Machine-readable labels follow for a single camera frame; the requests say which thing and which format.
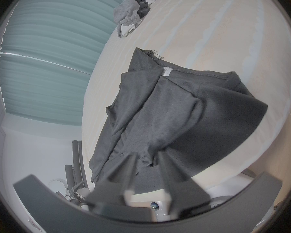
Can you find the round white mirror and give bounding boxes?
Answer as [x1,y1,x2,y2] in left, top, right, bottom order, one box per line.
[48,178,69,196]

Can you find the pile of clothes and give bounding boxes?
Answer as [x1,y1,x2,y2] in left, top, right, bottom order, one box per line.
[113,0,179,38]

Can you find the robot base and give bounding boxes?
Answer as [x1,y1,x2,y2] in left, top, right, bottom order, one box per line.
[130,189,225,223]

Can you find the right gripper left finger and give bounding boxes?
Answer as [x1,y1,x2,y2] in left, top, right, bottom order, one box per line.
[86,152,139,209]

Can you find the black garment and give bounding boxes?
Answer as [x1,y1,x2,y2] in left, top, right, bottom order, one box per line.
[89,47,269,186]

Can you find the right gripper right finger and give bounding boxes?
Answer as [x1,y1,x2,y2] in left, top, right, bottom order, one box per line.
[157,151,210,218]

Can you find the blue-green curtain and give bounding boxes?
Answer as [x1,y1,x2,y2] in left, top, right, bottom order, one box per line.
[0,53,105,126]
[0,0,141,75]

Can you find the bed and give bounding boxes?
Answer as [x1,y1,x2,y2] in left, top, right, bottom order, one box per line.
[81,0,291,203]

